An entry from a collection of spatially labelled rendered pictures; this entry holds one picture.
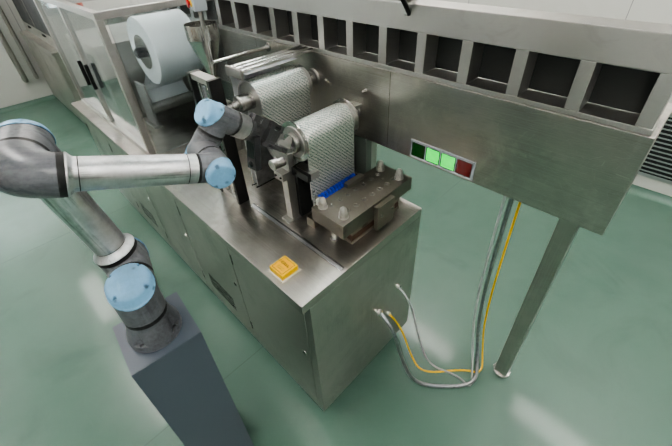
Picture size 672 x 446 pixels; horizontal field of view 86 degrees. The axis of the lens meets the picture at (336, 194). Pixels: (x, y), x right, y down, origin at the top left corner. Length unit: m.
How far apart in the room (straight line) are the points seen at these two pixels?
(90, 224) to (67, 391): 1.50
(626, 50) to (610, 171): 0.29
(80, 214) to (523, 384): 2.00
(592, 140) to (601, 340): 1.60
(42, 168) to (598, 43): 1.20
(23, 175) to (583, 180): 1.29
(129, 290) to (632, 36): 1.31
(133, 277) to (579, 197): 1.22
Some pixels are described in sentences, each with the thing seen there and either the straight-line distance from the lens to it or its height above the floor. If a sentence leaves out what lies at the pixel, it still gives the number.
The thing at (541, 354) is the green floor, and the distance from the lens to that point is 2.34.
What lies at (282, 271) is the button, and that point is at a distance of 1.26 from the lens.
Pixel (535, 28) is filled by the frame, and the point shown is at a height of 1.63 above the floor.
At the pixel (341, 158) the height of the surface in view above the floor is 1.13.
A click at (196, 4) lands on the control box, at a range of 1.61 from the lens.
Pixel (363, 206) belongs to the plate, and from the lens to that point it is 1.32.
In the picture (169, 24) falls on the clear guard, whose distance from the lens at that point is 2.06.
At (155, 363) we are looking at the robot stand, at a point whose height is 0.89.
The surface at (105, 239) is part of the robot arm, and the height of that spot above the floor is 1.20.
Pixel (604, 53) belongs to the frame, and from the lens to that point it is 1.06.
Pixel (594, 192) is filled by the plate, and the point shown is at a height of 1.26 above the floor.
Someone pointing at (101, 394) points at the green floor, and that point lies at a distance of 2.41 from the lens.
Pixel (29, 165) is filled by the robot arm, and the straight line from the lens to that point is 0.92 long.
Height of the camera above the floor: 1.86
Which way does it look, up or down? 37 degrees down
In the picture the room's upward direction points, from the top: 3 degrees counter-clockwise
